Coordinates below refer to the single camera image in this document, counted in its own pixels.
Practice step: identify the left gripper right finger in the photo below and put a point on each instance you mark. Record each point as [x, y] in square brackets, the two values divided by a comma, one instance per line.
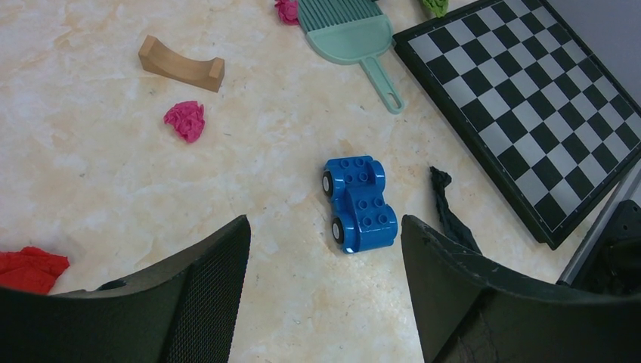
[469, 308]

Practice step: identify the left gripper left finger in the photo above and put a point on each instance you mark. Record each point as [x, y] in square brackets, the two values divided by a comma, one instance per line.
[181, 309]

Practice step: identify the black paper scrap long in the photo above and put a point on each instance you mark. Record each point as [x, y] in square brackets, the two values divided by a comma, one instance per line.
[453, 227]

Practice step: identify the pink paper scrap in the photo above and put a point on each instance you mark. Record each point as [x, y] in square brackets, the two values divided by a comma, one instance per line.
[187, 119]
[287, 11]

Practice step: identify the green paper scrap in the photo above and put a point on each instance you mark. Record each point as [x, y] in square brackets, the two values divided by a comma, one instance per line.
[439, 8]

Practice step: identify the green plastic hand brush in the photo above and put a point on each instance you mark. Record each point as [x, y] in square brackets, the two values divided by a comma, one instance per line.
[352, 32]

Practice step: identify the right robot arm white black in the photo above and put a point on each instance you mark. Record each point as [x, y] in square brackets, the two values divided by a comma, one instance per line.
[612, 267]

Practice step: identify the red paper scrap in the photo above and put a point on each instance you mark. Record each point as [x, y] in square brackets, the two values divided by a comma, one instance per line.
[32, 270]

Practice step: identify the blue toy car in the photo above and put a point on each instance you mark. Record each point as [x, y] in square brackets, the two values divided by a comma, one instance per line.
[361, 219]

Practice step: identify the black white checkerboard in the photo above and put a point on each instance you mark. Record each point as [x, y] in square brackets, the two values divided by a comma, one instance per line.
[541, 115]

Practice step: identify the wooden arch block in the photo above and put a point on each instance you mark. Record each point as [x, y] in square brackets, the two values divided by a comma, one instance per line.
[156, 58]

